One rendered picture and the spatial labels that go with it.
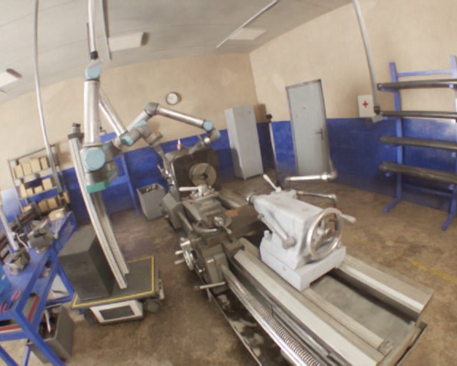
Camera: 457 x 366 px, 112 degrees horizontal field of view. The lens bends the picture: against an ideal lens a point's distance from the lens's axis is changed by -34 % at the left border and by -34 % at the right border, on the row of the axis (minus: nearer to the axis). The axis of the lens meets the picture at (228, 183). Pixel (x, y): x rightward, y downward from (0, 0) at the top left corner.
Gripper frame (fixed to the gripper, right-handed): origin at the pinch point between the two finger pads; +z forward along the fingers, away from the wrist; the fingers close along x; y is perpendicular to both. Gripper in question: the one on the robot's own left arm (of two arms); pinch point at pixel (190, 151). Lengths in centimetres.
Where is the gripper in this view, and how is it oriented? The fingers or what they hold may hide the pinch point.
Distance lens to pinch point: 230.4
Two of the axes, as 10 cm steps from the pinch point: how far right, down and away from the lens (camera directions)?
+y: 5.0, 7.8, 3.8
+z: -8.2, 5.7, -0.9
